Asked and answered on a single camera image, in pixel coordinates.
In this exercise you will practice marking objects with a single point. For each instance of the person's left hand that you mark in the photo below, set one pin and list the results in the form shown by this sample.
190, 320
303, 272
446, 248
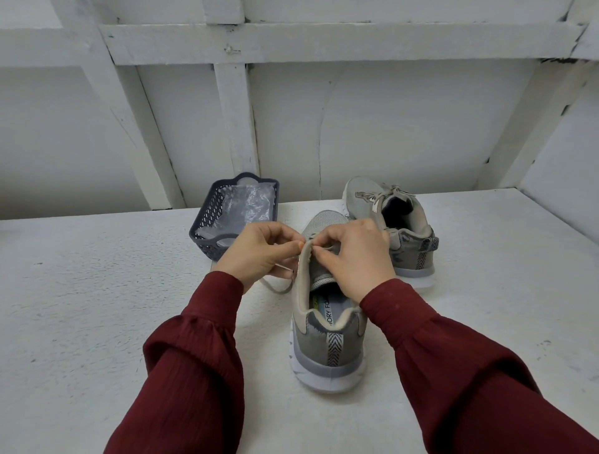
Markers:
253, 253

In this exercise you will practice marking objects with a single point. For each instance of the person's right hand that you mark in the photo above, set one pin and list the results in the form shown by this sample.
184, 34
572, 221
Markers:
360, 257

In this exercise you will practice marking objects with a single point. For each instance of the grey shoelace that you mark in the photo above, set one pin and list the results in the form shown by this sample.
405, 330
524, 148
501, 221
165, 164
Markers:
376, 195
281, 271

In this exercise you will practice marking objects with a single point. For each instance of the clear plastic bag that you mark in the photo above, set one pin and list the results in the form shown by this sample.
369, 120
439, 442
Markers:
241, 206

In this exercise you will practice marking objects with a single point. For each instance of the grey mesh shoe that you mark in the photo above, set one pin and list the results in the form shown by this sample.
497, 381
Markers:
407, 234
328, 341

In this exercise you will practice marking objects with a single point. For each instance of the person's left forearm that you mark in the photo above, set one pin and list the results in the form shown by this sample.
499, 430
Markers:
183, 374

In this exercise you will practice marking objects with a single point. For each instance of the person's right forearm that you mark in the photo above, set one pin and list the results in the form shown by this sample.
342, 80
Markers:
487, 374

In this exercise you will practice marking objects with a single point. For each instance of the dark plastic lattice basket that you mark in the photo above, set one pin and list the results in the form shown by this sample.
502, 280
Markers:
208, 234

